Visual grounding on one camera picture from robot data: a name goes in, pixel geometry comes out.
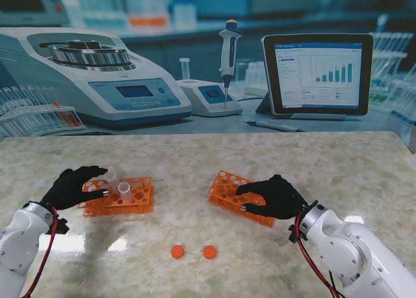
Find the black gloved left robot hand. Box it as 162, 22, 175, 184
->
40, 167, 110, 211

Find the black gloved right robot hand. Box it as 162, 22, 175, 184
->
234, 174, 308, 220

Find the clear plastic test tube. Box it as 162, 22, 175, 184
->
105, 170, 122, 195
118, 181, 133, 206

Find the orange test tube rack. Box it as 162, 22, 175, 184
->
207, 170, 276, 228
77, 176, 154, 218

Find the printed laboratory backdrop banner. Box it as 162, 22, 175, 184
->
0, 0, 416, 154

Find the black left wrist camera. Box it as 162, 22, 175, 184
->
45, 217, 70, 236

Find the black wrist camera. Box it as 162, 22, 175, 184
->
45, 217, 70, 236
288, 224, 308, 244

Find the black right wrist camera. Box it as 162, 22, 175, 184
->
288, 224, 308, 244

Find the red black right arm cable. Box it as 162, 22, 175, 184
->
296, 213, 344, 298

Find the red black arm cable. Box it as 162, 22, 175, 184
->
296, 213, 344, 298
19, 206, 61, 298

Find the red black left arm cable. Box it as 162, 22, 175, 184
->
19, 206, 61, 298

